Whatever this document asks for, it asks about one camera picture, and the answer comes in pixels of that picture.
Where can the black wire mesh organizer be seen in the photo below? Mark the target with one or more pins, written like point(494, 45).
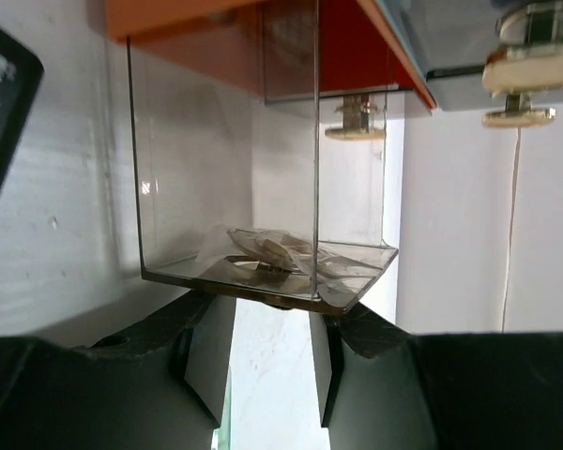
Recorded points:
point(21, 73)

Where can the teal drawer box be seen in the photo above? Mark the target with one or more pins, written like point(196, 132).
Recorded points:
point(277, 49)

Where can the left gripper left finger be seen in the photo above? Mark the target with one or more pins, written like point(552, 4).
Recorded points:
point(157, 384)

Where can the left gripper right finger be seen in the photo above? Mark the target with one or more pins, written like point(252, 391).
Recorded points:
point(380, 387)

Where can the clear drawer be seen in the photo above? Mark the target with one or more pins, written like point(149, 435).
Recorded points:
point(479, 55)
point(280, 201)

